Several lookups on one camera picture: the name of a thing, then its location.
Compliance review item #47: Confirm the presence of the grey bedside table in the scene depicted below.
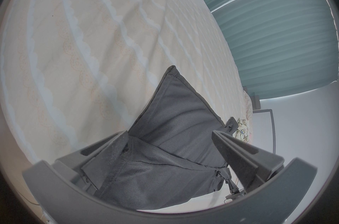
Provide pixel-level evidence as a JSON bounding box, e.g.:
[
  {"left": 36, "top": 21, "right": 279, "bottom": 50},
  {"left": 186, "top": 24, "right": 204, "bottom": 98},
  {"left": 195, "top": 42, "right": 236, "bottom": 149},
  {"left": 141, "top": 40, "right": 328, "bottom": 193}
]
[{"left": 250, "top": 94, "right": 262, "bottom": 111}]

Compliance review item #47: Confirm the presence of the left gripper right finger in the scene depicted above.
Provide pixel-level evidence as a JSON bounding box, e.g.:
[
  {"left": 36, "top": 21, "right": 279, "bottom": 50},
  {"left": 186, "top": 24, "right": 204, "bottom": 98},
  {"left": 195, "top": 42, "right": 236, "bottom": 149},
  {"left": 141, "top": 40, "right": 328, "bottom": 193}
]
[{"left": 212, "top": 130, "right": 286, "bottom": 191}]

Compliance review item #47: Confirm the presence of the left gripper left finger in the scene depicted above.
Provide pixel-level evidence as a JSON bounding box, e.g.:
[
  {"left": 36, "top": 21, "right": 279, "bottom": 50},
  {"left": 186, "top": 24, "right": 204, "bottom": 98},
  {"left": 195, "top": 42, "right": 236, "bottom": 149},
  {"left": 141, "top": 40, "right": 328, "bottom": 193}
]
[{"left": 54, "top": 130, "right": 130, "bottom": 190}]

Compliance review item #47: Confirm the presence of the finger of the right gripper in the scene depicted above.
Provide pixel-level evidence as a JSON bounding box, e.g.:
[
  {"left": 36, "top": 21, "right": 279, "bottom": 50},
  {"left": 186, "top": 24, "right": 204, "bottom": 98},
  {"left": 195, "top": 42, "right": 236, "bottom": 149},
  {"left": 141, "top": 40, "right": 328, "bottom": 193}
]
[{"left": 224, "top": 174, "right": 238, "bottom": 194}]

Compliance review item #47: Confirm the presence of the black T-shirt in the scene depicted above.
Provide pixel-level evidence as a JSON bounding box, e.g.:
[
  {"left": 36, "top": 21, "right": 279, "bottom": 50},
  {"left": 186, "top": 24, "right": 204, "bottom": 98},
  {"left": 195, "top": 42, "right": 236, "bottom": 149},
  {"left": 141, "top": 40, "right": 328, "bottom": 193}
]
[{"left": 81, "top": 65, "right": 238, "bottom": 211}]

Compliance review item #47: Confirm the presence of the bed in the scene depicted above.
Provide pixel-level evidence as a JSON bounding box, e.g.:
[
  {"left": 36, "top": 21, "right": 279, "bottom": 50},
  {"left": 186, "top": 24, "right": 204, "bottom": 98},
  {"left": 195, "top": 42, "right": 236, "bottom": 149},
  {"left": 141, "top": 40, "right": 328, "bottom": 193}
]
[{"left": 0, "top": 0, "right": 277, "bottom": 214}]

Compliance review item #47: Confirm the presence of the pale pink pillow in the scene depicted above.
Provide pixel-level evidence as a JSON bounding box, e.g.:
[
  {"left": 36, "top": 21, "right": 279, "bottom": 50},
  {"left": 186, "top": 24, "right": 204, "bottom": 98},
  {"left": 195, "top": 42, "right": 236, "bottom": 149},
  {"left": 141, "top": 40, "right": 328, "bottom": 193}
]
[{"left": 242, "top": 86, "right": 254, "bottom": 138}]

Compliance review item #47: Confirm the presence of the white printed pyjama top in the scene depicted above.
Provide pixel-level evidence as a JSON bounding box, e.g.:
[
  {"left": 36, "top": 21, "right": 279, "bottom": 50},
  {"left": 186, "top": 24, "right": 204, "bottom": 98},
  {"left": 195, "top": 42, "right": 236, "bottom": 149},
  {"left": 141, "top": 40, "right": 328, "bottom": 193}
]
[{"left": 236, "top": 117, "right": 251, "bottom": 143}]

